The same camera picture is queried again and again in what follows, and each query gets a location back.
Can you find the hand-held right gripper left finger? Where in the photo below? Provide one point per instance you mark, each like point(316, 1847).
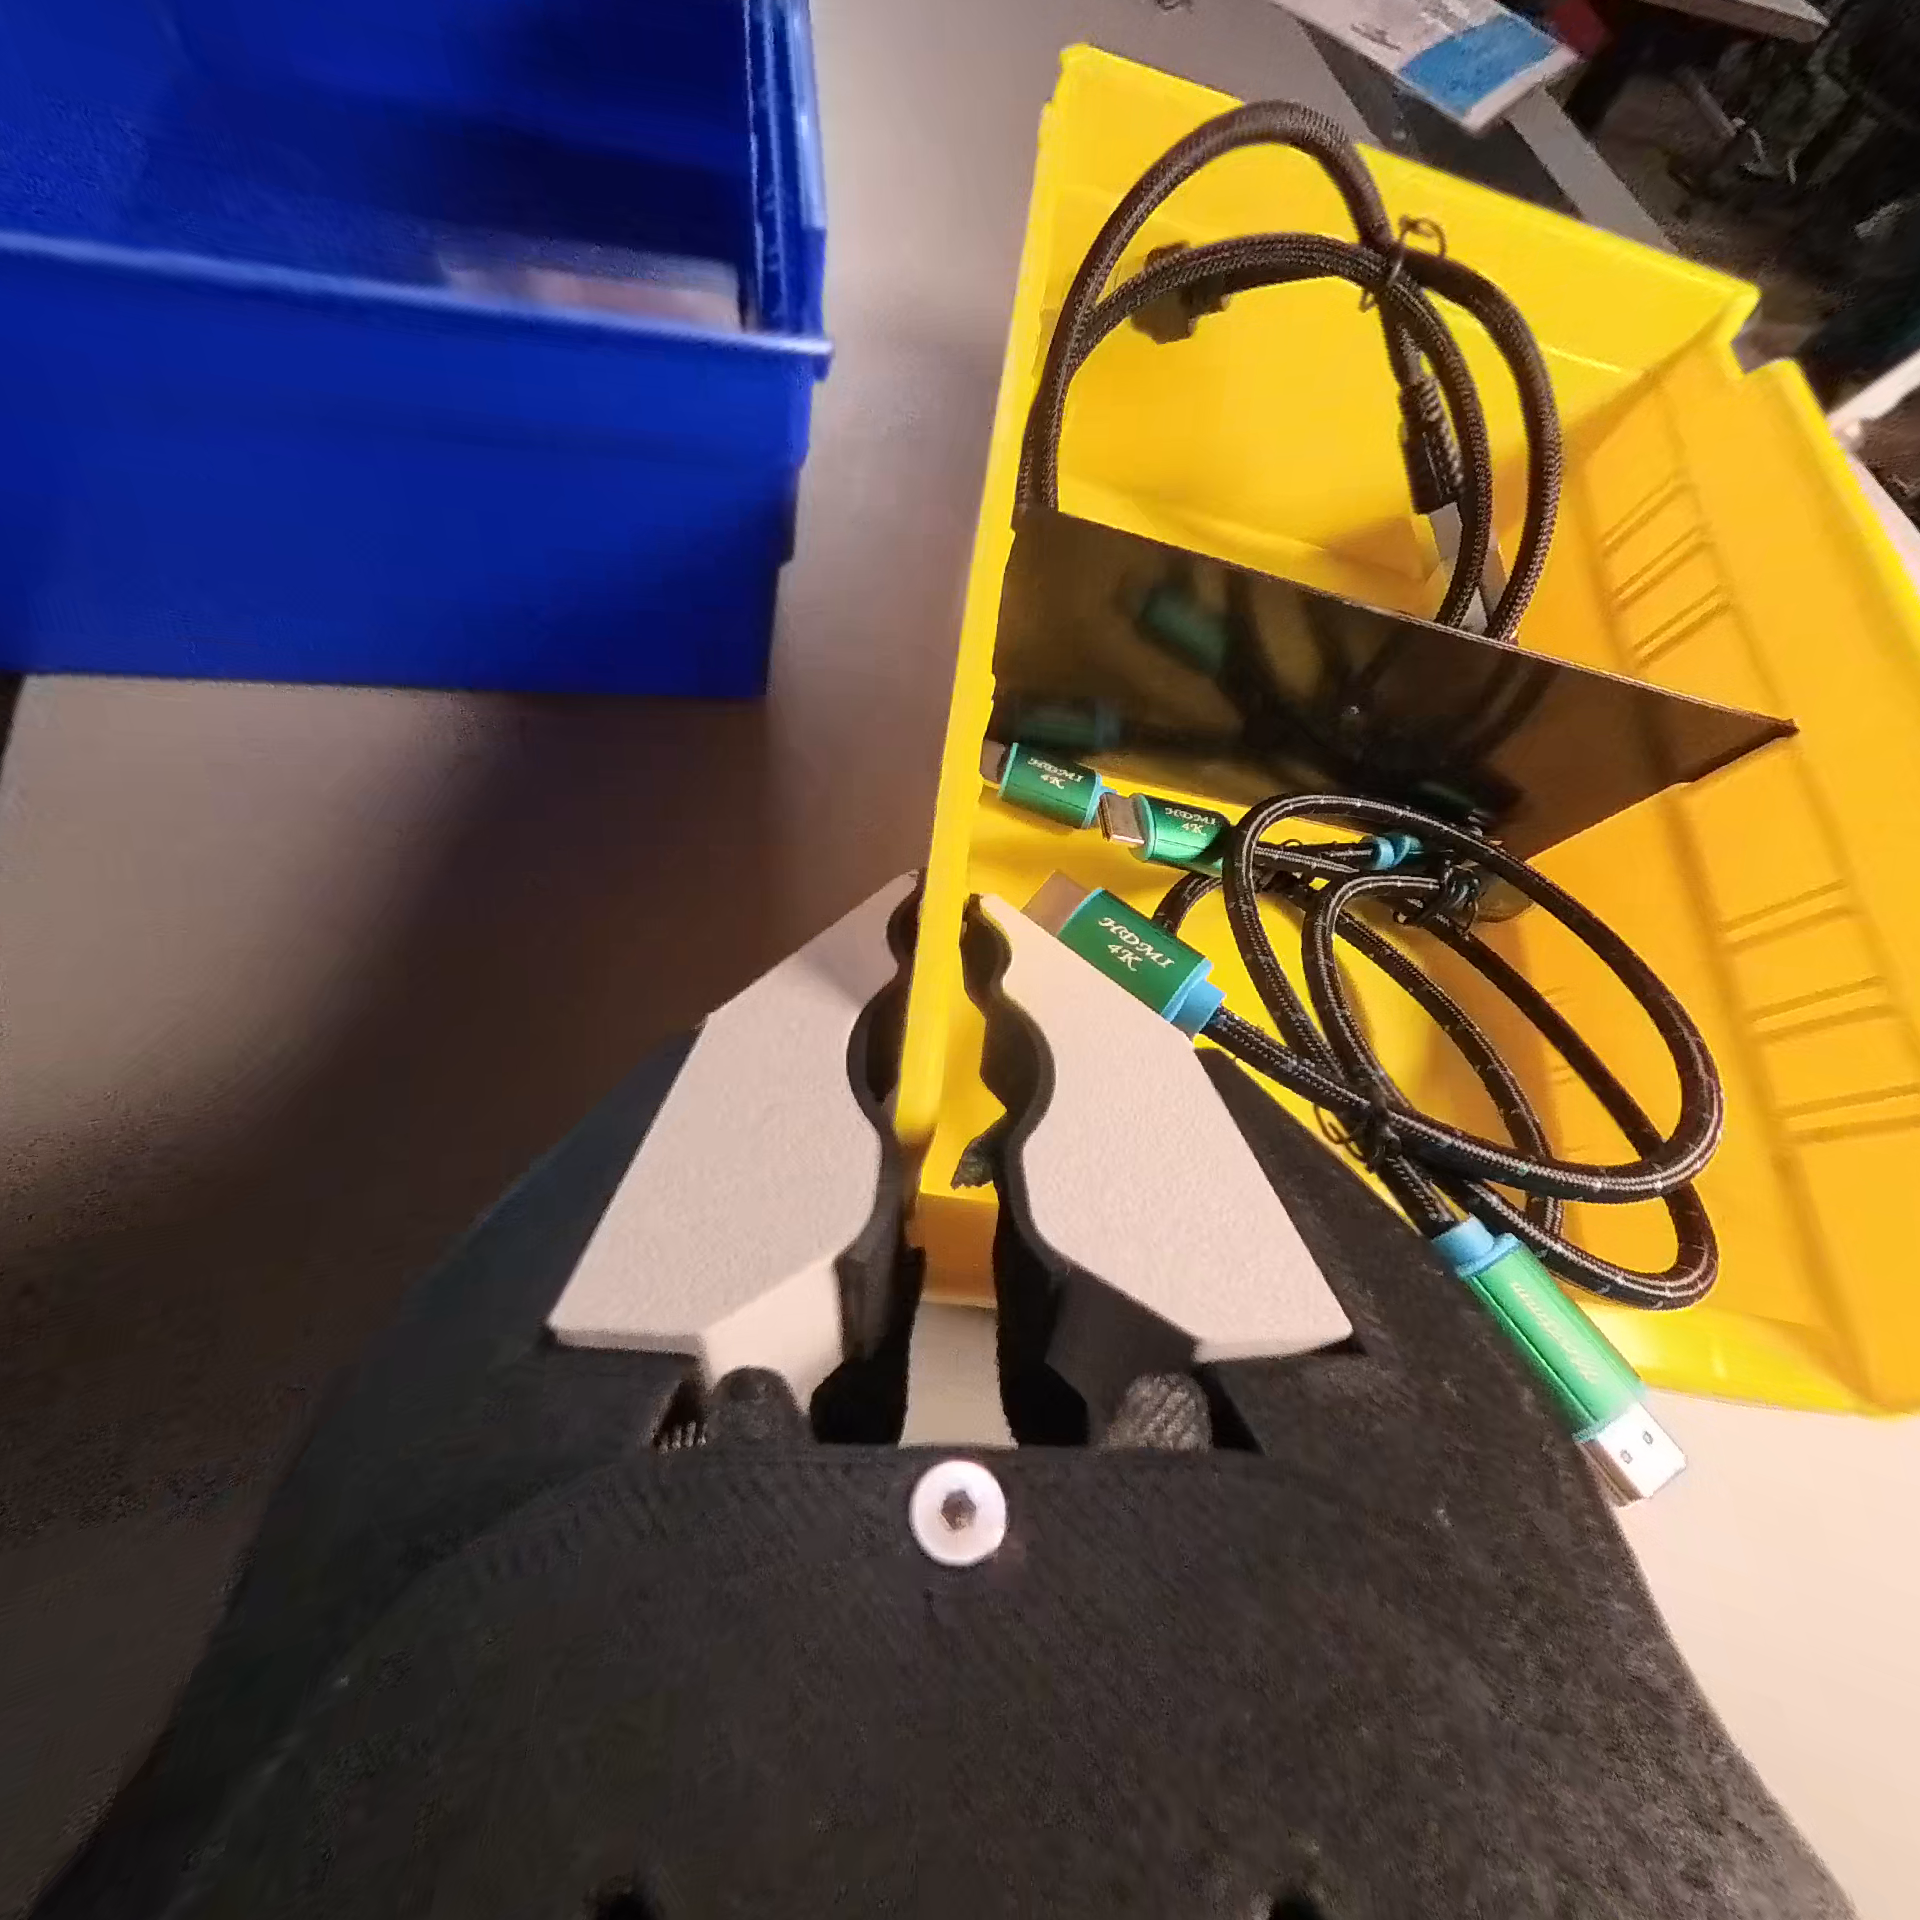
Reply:
point(721, 1185)

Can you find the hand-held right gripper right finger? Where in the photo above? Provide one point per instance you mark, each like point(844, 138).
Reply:
point(1184, 1201)

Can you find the blue plastic bin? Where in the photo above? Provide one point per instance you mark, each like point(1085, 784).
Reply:
point(375, 481)

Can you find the yellow plastic bin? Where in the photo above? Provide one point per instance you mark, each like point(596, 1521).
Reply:
point(1725, 601)

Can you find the black bin divider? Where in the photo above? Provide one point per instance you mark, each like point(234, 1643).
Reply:
point(1351, 690)

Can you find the white paper sheet blue header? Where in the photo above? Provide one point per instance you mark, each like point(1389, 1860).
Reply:
point(1479, 61)

